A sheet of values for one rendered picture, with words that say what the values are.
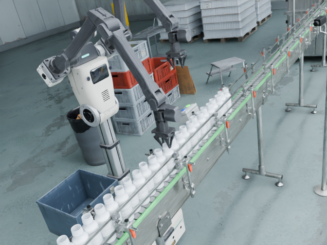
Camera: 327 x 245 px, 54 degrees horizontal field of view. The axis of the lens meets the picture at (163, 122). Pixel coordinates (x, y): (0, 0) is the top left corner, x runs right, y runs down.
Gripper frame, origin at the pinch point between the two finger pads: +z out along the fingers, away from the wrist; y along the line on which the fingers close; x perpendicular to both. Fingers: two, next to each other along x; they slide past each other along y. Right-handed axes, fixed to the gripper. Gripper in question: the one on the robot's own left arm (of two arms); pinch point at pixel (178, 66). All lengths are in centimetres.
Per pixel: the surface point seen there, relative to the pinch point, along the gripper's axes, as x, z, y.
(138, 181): 70, 27, -18
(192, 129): 22.4, 26.7, -18.0
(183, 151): 35, 33, -19
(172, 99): -225, 134, 172
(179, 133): 31.8, 24.7, -15.7
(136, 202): 75, 35, -19
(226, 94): -24.5, 26.2, -16.9
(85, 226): 100, 27, -16
